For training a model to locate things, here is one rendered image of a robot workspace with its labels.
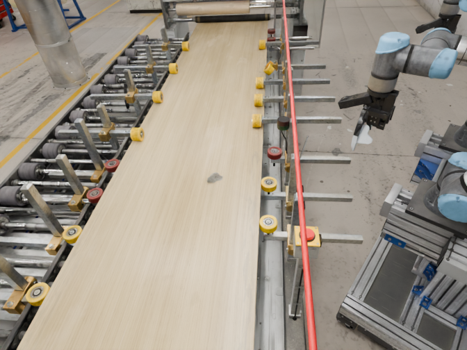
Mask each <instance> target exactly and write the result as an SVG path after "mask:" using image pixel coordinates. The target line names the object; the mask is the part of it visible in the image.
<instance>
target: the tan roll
mask: <svg viewBox="0 0 467 350"><path fill-rule="evenodd" d="M274 6H275V5H274V4H259V5H250V4H249V0H246V1H212V2H194V3H177V4H176V8H168V12H174V11H176V12H177V15H178V16H183V15H221V14H241V13H250V8H274Z"/></svg>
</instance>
